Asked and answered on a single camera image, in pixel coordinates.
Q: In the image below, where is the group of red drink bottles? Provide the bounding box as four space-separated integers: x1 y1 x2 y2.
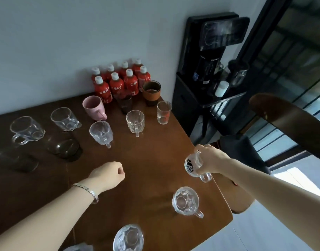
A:
91 58 151 104

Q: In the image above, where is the brown banded glass cup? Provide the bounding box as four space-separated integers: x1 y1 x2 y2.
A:
142 80 161 107

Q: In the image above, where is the dark smoky wide cup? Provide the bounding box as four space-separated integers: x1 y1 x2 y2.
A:
46 138 83 162

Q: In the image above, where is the brown wooden table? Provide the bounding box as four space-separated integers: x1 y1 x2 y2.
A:
0 92 233 251

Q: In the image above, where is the clear glass mug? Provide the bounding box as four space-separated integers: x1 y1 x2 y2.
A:
62 242 94 251
10 116 46 146
89 120 114 149
50 107 82 132
125 110 145 138
172 186 204 219
113 224 145 251

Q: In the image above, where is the person's left forearm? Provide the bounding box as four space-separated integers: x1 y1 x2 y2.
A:
0 185 99 251

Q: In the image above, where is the black water dispenser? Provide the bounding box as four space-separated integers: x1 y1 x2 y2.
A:
172 12 251 139

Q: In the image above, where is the small smoky glass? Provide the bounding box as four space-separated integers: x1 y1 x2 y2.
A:
0 147 40 173

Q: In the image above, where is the glass mug with black logo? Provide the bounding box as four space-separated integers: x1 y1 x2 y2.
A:
184 150 213 184

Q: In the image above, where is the brown wooden chair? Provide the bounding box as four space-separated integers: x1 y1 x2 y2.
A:
211 92 320 215

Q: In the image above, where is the white plastic container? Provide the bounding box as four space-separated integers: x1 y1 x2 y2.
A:
214 81 230 98

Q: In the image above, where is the black framed glass door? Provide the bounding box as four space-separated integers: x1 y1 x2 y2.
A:
228 0 320 168

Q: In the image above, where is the person's right forearm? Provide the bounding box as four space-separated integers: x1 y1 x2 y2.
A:
220 159 320 251

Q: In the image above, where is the silver link bracelet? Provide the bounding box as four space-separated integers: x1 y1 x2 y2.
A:
72 183 100 205

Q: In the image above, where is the pink ceramic mug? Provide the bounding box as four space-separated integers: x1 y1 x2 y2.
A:
82 95 108 121

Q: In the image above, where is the person's right hand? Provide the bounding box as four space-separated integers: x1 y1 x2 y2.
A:
194 144 231 175

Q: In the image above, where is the dark smoky tall glass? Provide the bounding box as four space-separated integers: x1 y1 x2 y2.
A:
115 94 133 115

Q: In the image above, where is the glass kettle with black lid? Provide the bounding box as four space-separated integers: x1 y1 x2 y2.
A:
227 59 251 86

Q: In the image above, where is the person's left hand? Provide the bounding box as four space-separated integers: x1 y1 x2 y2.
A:
88 161 126 194

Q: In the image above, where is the clear tumbler with red print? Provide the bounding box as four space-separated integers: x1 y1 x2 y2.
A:
157 100 173 125

